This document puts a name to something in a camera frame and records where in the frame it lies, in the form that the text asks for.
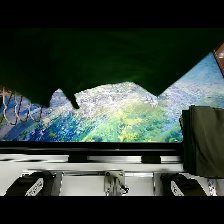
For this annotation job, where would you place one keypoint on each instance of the silver frame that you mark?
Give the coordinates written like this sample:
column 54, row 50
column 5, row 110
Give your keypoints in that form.
column 90, row 166

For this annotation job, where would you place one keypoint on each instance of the dark green T-shirt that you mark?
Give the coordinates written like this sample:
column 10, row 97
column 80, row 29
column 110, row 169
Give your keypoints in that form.
column 100, row 56

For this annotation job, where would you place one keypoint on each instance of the dark grey garment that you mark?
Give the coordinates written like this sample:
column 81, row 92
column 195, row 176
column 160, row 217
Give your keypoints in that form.
column 206, row 140

